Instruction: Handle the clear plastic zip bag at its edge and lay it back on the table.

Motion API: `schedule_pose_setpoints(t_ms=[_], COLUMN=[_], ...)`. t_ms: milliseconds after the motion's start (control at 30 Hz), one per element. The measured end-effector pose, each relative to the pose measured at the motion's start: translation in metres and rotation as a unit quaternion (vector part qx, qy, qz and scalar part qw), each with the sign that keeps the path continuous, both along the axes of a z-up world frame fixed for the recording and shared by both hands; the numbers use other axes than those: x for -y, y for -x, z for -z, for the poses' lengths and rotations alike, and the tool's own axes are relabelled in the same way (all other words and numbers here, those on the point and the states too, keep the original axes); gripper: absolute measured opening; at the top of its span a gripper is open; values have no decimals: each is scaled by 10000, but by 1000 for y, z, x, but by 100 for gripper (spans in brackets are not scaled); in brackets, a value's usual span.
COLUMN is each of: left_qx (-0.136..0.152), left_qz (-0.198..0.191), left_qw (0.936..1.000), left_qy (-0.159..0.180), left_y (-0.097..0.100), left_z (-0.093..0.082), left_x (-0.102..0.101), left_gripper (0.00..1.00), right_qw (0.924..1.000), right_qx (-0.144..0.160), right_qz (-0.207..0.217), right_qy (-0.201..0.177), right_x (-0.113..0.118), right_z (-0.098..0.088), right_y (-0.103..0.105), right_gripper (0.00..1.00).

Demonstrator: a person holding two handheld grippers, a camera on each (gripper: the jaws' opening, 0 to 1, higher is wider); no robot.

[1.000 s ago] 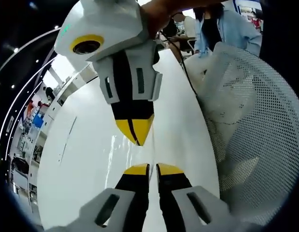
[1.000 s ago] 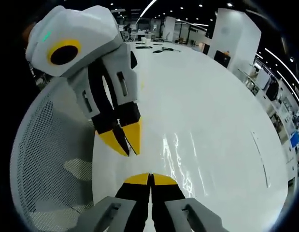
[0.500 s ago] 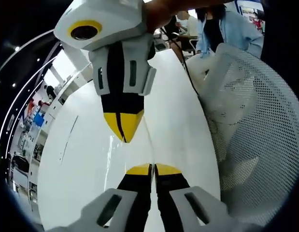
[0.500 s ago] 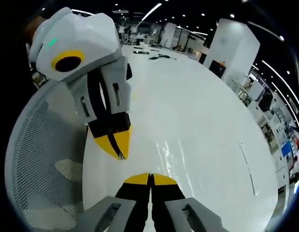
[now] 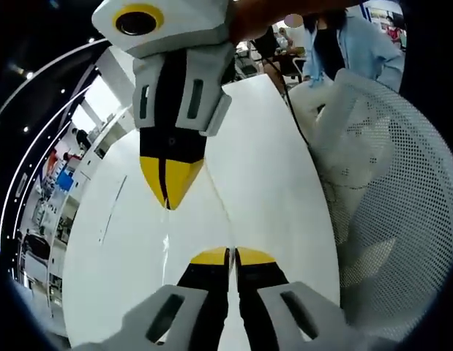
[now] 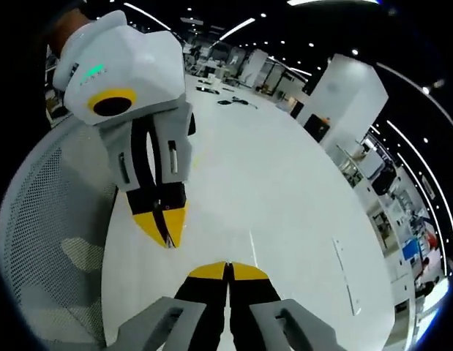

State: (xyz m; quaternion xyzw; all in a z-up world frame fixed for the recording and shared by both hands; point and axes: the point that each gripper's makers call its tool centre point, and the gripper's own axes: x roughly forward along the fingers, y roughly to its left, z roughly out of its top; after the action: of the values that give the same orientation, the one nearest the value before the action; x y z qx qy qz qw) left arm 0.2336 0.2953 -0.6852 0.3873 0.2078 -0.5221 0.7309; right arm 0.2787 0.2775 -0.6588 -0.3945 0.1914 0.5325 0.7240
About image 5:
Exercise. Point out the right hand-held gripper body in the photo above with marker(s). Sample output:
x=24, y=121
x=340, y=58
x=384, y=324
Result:
x=167, y=25

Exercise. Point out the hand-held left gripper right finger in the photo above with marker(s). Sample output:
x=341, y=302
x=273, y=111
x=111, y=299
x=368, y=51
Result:
x=281, y=314

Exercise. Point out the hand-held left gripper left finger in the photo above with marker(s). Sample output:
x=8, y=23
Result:
x=189, y=311

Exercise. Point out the person's right hand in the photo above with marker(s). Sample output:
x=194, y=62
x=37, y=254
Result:
x=262, y=14

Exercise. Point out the black office chair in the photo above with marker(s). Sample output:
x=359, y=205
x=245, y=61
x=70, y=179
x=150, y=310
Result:
x=248, y=62

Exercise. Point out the blue box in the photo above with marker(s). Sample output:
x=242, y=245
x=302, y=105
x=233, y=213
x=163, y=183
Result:
x=66, y=181

